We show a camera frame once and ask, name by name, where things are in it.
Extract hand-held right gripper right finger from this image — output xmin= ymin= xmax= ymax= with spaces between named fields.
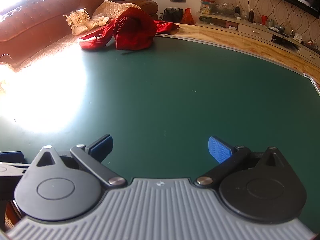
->
xmin=194 ymin=136 xmax=292 ymax=188

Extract clear plastic bag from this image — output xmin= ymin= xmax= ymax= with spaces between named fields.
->
xmin=216 ymin=1 xmax=237 ymax=15

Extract stack of small boxes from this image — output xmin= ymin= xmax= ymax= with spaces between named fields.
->
xmin=199 ymin=0 xmax=218 ymax=15

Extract small white cloth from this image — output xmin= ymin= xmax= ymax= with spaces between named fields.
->
xmin=96 ymin=16 xmax=110 ymax=27

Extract black bag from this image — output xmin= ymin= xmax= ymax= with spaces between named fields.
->
xmin=164 ymin=7 xmax=184 ymax=23

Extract red knit pants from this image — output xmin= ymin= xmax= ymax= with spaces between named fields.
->
xmin=113 ymin=7 xmax=181 ymax=51

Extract cream quilted cushion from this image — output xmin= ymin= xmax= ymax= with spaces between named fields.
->
xmin=92 ymin=0 xmax=143 ymax=20

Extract brown leather sofa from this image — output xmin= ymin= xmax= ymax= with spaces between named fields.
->
xmin=0 ymin=0 xmax=159 ymax=68

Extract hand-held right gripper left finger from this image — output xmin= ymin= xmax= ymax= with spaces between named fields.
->
xmin=30 ymin=134 xmax=127 ymax=188

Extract red plastic bag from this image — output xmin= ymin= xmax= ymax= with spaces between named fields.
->
xmin=180 ymin=8 xmax=195 ymax=25

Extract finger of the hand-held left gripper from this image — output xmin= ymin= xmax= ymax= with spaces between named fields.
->
xmin=0 ymin=151 xmax=31 ymax=178

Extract green table mat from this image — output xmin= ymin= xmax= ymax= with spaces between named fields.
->
xmin=0 ymin=34 xmax=320 ymax=233

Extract white lace-up shoe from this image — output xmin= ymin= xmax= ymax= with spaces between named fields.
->
xmin=63 ymin=10 xmax=89 ymax=36
xmin=77 ymin=8 xmax=100 ymax=30

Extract cream tv cabinet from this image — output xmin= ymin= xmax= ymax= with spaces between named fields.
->
xmin=196 ymin=12 xmax=320 ymax=61

